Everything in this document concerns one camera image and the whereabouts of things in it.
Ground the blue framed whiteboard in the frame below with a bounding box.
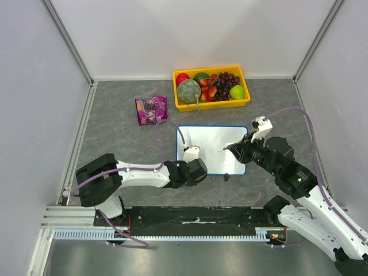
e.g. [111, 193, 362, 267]
[177, 125, 248, 175]

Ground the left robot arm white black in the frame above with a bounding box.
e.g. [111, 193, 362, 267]
[71, 154, 208, 226]

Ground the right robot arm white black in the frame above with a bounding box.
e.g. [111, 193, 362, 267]
[226, 135, 367, 275]

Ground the green pear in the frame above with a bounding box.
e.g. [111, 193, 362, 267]
[229, 85, 244, 100]

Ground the yellow plastic fruit bin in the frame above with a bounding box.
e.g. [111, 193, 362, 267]
[172, 65, 251, 112]

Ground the red cherry cluster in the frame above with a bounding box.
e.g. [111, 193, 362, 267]
[197, 74, 219, 102]

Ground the purple grape bunch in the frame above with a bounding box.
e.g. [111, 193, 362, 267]
[214, 72, 240, 101]

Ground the purple snack bag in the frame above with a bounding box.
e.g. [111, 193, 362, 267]
[135, 95, 168, 126]

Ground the green netted melon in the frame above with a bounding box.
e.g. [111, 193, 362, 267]
[177, 79, 201, 105]

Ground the dark green round fruit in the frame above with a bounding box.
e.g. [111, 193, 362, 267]
[193, 72, 210, 82]

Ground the red apple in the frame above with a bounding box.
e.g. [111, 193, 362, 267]
[175, 73, 190, 86]

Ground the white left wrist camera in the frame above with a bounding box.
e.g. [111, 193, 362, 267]
[182, 146, 200, 163]

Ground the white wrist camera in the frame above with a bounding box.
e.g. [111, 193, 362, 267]
[251, 116, 273, 143]
[182, 146, 200, 163]

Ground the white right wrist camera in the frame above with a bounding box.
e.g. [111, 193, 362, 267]
[251, 116, 273, 143]

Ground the white slotted cable duct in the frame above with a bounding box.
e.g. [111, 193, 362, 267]
[53, 228, 272, 242]

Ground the right aluminium frame post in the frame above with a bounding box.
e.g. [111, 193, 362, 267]
[293, 0, 345, 84]

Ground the aluminium frame post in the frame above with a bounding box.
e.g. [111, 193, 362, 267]
[40, 0, 94, 86]
[293, 0, 345, 84]

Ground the left aluminium frame post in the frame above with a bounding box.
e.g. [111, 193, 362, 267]
[40, 0, 94, 86]

